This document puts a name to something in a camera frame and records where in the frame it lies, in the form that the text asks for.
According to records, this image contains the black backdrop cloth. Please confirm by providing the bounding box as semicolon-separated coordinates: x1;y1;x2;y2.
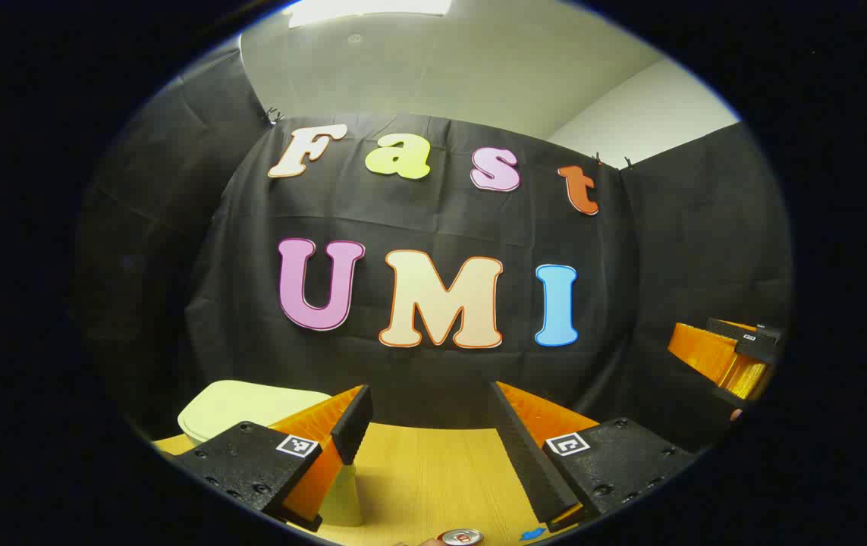
73;45;794;456

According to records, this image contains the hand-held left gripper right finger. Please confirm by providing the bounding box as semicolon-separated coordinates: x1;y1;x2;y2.
488;381;699;533

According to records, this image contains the wooden desktop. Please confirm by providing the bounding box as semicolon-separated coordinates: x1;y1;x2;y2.
152;421;601;546

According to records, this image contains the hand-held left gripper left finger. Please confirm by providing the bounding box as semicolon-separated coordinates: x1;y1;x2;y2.
168;384;373;533

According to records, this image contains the green desktop garbage bin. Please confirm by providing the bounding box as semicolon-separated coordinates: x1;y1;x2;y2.
177;379;364;528

